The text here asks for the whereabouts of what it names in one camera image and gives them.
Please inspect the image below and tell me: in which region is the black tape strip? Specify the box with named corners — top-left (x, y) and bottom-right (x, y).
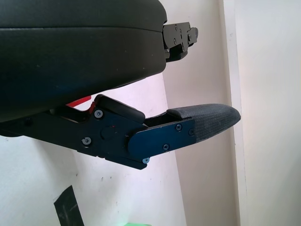
top-left (53, 185), bottom-right (82, 226)

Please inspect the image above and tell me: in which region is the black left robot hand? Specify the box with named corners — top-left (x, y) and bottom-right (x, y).
top-left (0, 0), bottom-right (242, 170)

